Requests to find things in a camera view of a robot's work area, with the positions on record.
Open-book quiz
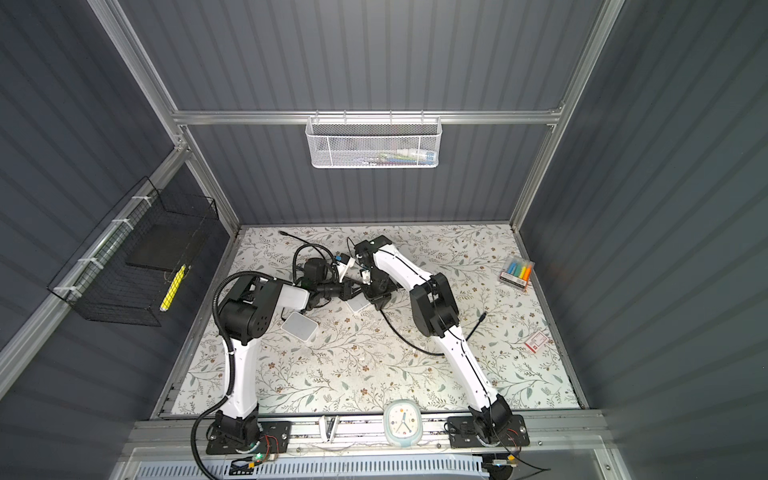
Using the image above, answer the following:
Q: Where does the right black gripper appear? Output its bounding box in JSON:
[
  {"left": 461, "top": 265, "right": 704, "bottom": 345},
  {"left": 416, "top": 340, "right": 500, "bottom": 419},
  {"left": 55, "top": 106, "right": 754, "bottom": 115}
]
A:
[{"left": 361, "top": 272, "right": 397, "bottom": 310}]

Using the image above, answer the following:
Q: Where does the long black cable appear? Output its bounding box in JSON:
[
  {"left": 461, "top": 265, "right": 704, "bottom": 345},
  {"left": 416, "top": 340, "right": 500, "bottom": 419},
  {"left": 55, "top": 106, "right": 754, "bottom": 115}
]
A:
[
  {"left": 379, "top": 308, "right": 488, "bottom": 358},
  {"left": 278, "top": 230, "right": 337, "bottom": 265}
]

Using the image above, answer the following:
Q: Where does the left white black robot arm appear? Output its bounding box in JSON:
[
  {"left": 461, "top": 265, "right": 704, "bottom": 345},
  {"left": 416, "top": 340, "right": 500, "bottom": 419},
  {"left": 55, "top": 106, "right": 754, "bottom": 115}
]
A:
[{"left": 207, "top": 271, "right": 363, "bottom": 451}]

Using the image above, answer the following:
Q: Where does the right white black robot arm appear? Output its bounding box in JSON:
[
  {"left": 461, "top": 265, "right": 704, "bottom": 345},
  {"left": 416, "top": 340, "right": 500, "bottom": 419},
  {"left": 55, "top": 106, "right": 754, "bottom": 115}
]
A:
[{"left": 354, "top": 235, "right": 512, "bottom": 445}]

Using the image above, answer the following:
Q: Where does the floral patterned table mat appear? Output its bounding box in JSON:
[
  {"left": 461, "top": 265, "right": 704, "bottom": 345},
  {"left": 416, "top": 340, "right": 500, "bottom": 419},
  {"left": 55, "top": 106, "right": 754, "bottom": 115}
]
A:
[{"left": 170, "top": 224, "right": 581, "bottom": 416}]

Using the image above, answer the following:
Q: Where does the mint green alarm clock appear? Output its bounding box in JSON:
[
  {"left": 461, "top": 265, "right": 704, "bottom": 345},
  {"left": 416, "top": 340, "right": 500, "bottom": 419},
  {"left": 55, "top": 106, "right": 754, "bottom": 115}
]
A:
[{"left": 382, "top": 399, "right": 423, "bottom": 448}]

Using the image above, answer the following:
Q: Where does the pack of coloured markers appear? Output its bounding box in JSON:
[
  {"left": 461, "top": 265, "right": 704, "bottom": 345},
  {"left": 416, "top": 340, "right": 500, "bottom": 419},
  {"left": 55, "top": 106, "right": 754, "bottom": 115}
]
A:
[{"left": 499, "top": 255, "right": 535, "bottom": 290}]

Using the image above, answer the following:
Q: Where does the small red white card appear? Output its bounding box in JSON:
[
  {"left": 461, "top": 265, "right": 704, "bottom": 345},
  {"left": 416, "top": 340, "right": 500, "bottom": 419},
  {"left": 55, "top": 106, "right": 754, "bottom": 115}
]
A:
[{"left": 524, "top": 331, "right": 550, "bottom": 353}]

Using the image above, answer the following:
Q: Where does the yellow black striped marker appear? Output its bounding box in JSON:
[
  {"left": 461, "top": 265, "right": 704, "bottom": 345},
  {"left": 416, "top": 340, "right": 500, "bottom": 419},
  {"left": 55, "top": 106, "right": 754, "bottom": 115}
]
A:
[{"left": 159, "top": 265, "right": 188, "bottom": 312}]

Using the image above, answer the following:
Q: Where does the white wire mesh basket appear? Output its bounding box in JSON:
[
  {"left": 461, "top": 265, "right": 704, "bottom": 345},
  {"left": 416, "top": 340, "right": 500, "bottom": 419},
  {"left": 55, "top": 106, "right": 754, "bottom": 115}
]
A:
[{"left": 305, "top": 116, "right": 443, "bottom": 169}]

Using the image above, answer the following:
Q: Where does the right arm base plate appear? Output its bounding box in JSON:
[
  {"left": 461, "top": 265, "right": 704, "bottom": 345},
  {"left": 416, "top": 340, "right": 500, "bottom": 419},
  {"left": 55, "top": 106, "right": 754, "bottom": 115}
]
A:
[{"left": 443, "top": 414, "right": 530, "bottom": 449}]

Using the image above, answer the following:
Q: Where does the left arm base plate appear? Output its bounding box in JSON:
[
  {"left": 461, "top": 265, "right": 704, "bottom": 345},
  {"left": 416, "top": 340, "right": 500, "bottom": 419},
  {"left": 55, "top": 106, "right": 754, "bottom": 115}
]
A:
[{"left": 205, "top": 417, "right": 292, "bottom": 455}]

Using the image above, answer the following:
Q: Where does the white ventilated cable duct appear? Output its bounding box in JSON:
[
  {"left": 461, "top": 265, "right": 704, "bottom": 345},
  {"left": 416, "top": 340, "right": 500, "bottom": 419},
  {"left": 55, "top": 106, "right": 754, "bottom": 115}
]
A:
[{"left": 131, "top": 453, "right": 493, "bottom": 480}]

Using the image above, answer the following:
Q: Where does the black wire wall basket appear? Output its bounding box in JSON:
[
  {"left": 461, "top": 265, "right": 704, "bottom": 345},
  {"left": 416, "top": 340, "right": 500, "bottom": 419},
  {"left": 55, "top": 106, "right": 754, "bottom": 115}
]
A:
[{"left": 48, "top": 178, "right": 218, "bottom": 327}]

